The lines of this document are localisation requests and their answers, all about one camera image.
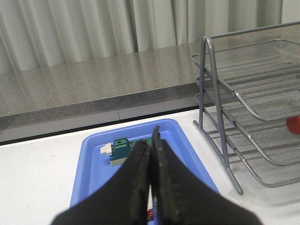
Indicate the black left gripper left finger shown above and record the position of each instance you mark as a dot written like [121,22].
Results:
[122,200]

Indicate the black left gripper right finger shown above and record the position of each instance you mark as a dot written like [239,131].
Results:
[180,198]

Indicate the silver mesh tray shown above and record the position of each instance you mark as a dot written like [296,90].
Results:
[268,149]
[264,77]
[254,118]

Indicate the red emergency push button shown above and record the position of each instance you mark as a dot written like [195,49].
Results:
[293,124]

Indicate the blue plastic tray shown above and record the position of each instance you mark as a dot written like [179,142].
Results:
[94,169]

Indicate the green terminal block module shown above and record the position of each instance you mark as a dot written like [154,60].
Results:
[119,150]

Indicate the grey stone counter ledge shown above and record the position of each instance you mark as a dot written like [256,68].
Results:
[73,96]

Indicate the grey window curtain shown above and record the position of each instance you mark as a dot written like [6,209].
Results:
[40,33]

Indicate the grey metal rack frame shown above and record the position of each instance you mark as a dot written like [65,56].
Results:
[286,31]

